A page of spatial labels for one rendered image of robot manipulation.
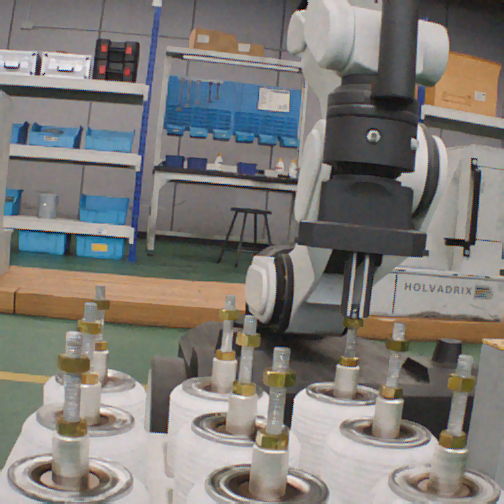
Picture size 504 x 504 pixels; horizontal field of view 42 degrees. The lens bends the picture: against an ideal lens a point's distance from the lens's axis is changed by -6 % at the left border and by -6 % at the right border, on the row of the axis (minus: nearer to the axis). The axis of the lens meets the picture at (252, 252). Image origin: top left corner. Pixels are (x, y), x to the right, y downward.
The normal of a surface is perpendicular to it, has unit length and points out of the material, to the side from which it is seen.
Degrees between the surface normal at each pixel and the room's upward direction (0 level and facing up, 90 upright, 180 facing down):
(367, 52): 90
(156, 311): 90
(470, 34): 90
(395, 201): 90
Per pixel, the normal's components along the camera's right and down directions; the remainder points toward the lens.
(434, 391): 0.18, -0.65
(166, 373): 0.14, -0.82
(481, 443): -0.98, -0.08
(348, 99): -0.65, -0.03
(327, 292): 0.19, -0.43
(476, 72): 0.20, 0.29
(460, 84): 0.22, 0.04
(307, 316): 0.05, 0.77
